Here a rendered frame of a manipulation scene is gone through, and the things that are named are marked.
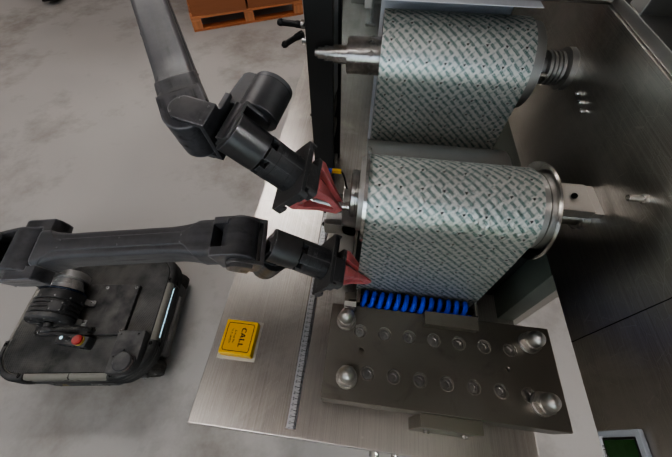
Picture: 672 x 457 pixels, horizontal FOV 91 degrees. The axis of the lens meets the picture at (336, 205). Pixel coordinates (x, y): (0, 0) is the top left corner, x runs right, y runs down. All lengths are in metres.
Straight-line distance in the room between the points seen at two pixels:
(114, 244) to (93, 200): 1.94
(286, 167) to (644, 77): 0.46
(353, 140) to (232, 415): 0.81
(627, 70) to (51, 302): 1.78
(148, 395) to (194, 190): 1.15
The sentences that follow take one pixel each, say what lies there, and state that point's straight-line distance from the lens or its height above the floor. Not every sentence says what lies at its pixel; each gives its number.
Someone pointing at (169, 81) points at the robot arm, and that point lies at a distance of 0.51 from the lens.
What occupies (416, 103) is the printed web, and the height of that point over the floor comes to 1.30.
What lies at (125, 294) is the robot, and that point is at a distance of 1.76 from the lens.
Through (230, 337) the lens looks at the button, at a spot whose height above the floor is 0.92.
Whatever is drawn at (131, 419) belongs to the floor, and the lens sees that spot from 1.87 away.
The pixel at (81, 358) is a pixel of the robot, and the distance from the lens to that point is 1.76.
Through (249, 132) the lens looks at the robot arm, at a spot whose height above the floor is 1.38.
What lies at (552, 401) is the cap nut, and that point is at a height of 1.07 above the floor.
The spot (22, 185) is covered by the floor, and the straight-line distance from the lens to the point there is 2.97.
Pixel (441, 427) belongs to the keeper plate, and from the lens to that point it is 0.66.
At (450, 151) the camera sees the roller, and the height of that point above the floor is 1.23.
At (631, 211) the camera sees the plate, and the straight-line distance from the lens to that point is 0.54.
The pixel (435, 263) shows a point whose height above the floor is 1.17.
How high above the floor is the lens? 1.65
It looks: 54 degrees down
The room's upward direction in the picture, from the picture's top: straight up
